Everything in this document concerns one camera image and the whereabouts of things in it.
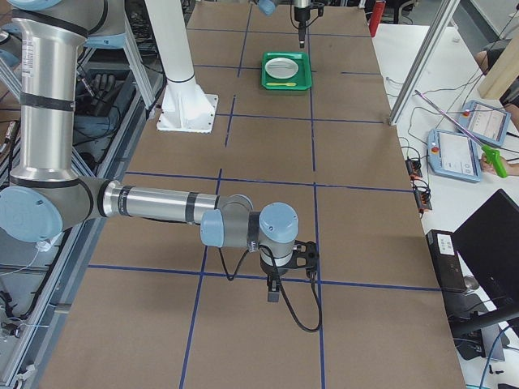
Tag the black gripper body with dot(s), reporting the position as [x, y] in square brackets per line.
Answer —
[301, 14]
[270, 271]

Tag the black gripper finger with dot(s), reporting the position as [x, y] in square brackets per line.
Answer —
[301, 36]
[274, 289]

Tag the yellow plastic spoon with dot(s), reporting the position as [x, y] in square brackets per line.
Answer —
[288, 84]

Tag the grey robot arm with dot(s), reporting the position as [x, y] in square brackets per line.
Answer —
[269, 6]
[46, 197]

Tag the white round plate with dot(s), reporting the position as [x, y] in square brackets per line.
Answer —
[281, 68]

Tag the green plastic tray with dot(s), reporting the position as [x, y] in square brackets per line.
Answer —
[303, 78]

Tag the red cylinder tube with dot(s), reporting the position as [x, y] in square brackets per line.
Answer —
[376, 16]

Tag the black desktop box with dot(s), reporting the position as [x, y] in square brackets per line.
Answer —
[445, 261]

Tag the orange black connector board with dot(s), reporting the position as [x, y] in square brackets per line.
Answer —
[413, 168]

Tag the seated person in black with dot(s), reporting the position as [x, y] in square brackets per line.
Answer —
[486, 59]

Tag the blue teach pendant near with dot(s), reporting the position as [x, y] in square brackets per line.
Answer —
[453, 155]

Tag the blue teach pendant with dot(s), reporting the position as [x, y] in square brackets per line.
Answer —
[453, 155]
[487, 123]

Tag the blue teach pendant far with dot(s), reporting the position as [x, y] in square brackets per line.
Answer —
[487, 123]

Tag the wooden beam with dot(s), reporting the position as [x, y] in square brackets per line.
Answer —
[501, 76]

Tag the black monitor on stand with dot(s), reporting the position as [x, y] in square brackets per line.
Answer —
[488, 244]

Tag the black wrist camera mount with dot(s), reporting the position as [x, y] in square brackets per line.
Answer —
[306, 256]
[319, 6]

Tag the aluminium frame column left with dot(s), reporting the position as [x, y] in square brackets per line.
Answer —
[427, 48]

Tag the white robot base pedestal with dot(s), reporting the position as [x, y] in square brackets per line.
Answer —
[185, 106]

